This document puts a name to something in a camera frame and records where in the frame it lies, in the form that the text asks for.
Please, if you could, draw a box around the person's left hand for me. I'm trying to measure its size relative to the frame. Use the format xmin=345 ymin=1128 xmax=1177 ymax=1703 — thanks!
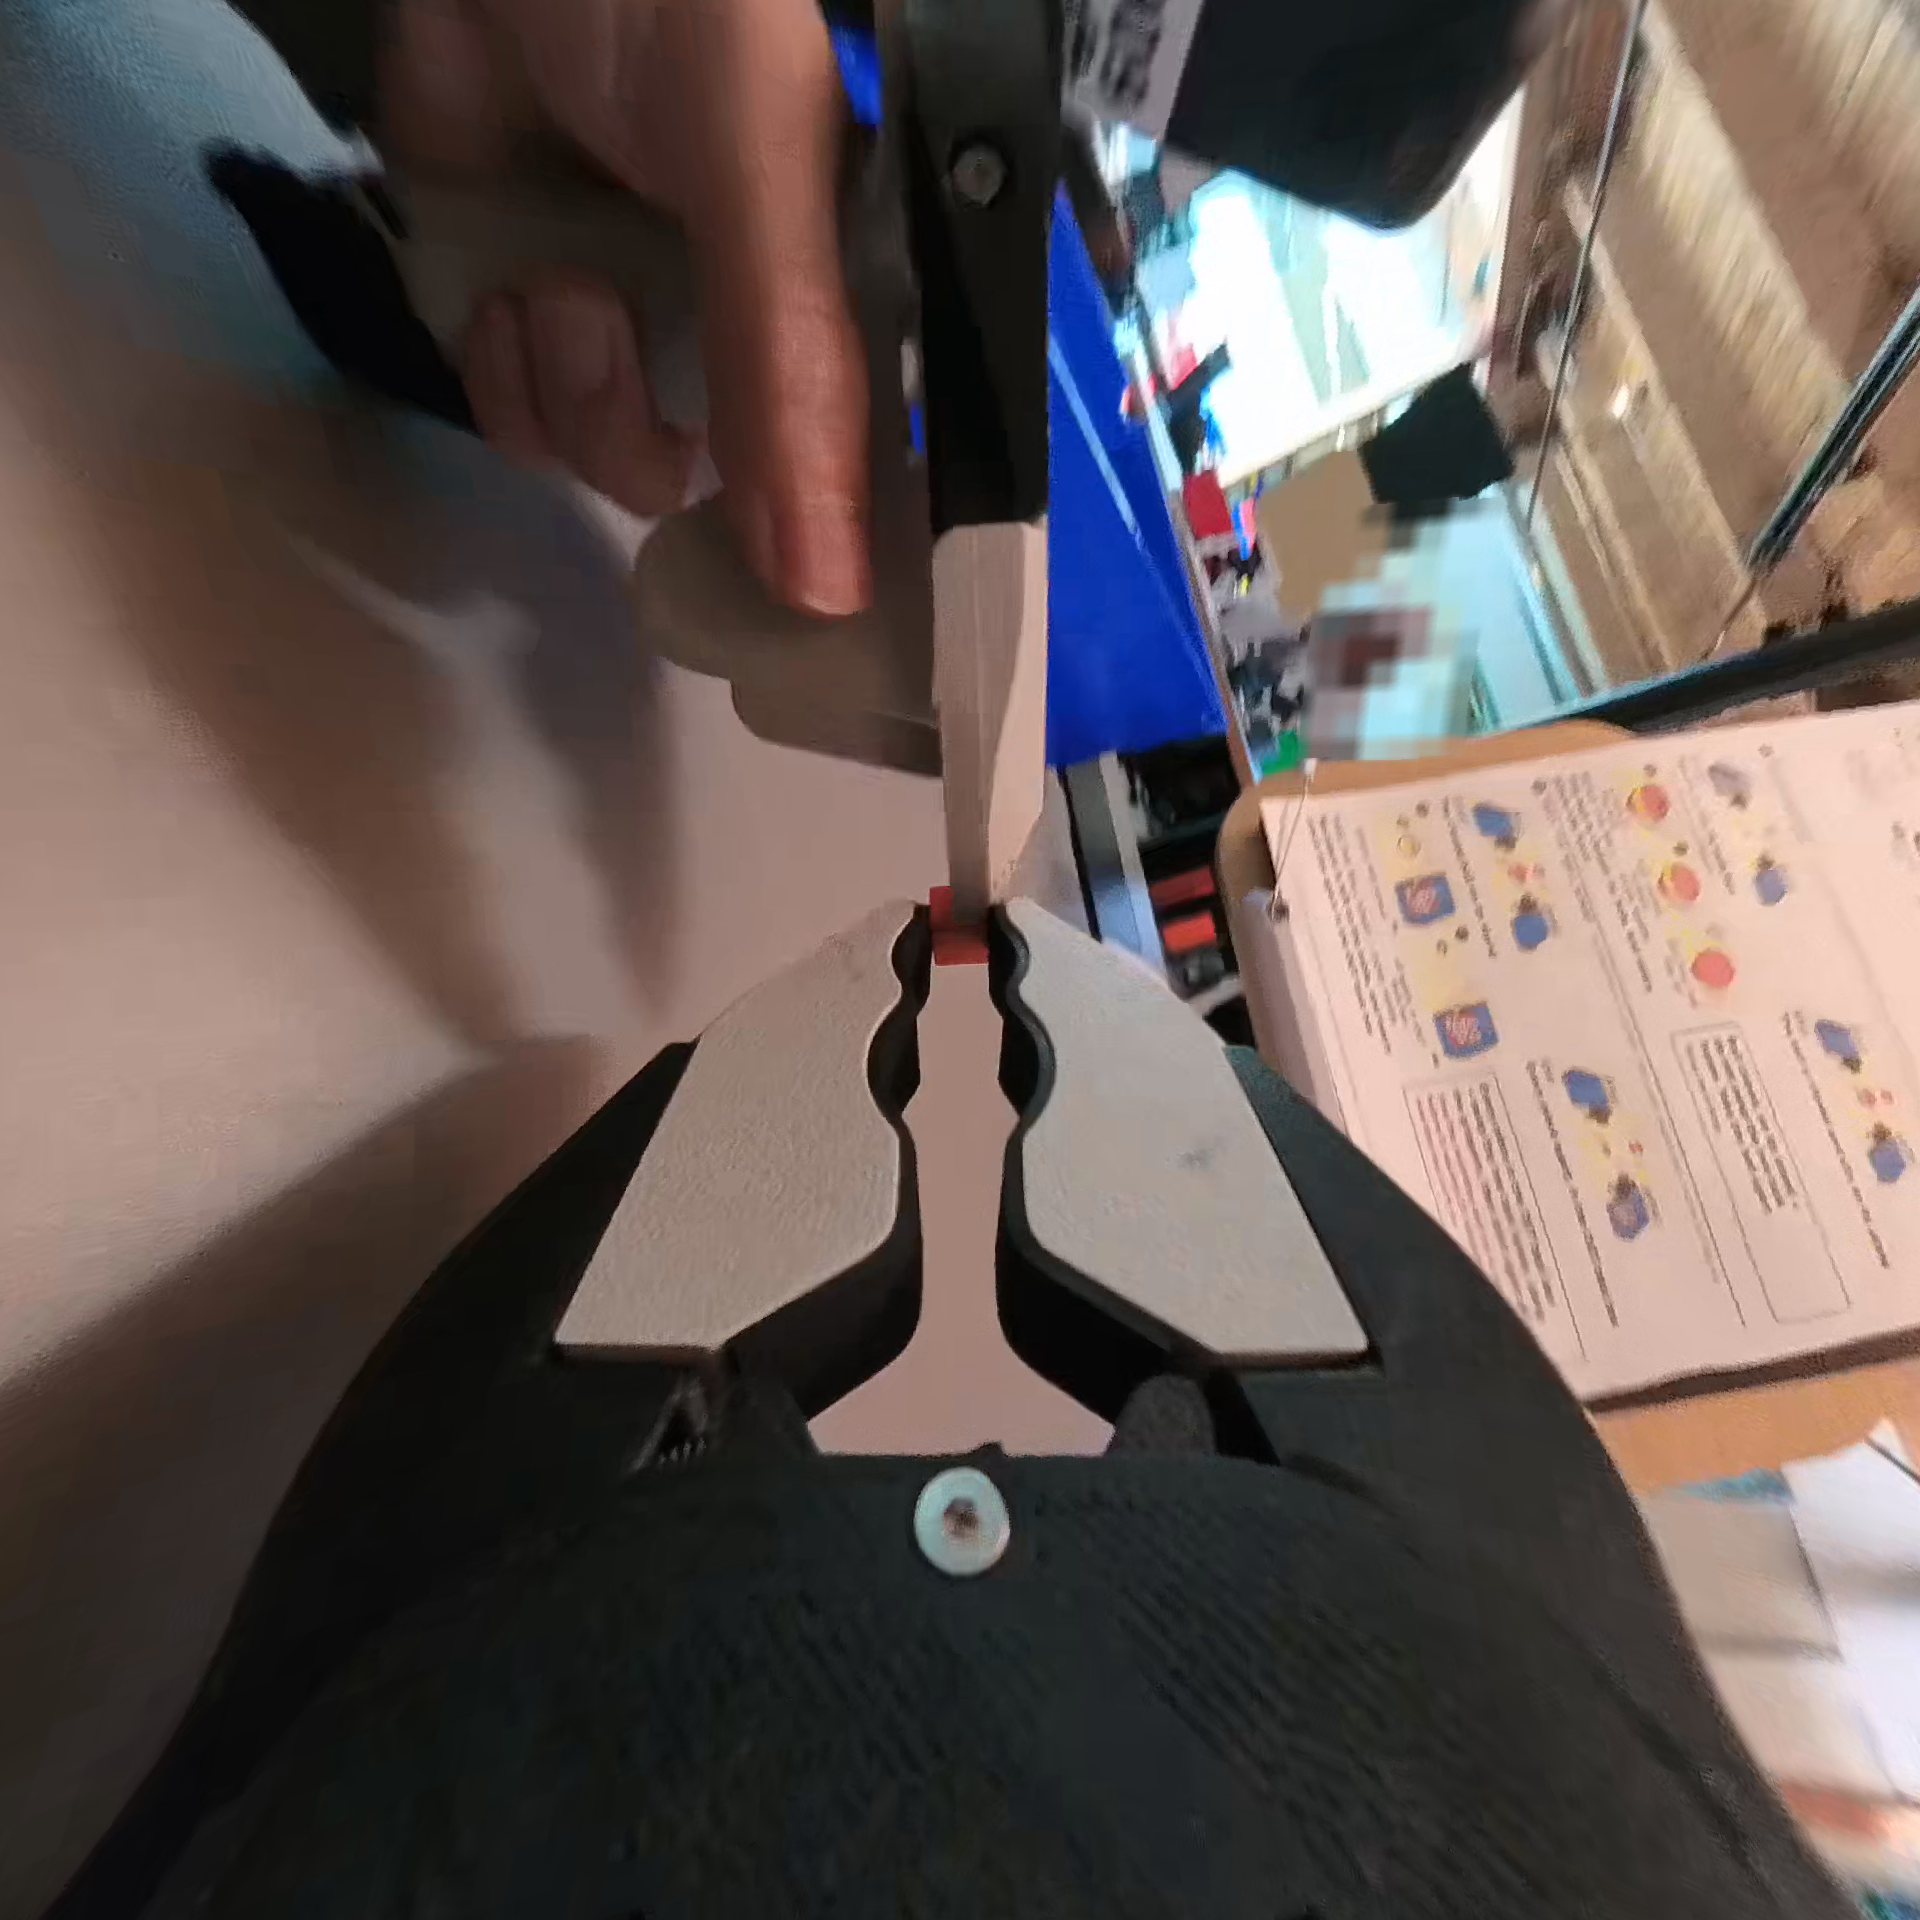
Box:
xmin=374 ymin=0 xmax=879 ymax=619

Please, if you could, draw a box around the printed instruction sheet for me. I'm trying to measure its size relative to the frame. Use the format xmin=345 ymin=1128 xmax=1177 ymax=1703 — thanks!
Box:
xmin=1260 ymin=698 xmax=1920 ymax=1403

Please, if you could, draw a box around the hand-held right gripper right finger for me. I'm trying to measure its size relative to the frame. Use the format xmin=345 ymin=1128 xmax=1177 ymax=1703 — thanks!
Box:
xmin=994 ymin=896 xmax=1374 ymax=1419

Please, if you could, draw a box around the blue plastic bin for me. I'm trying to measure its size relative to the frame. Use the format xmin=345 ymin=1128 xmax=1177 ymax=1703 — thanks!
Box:
xmin=1042 ymin=180 xmax=1235 ymax=770

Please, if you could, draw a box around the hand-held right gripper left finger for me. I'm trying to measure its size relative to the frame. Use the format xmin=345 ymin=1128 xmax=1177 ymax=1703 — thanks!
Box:
xmin=556 ymin=900 xmax=923 ymax=1408

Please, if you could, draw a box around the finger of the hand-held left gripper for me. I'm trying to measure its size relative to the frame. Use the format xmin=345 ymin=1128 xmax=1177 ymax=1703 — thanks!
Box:
xmin=931 ymin=518 xmax=1052 ymax=922

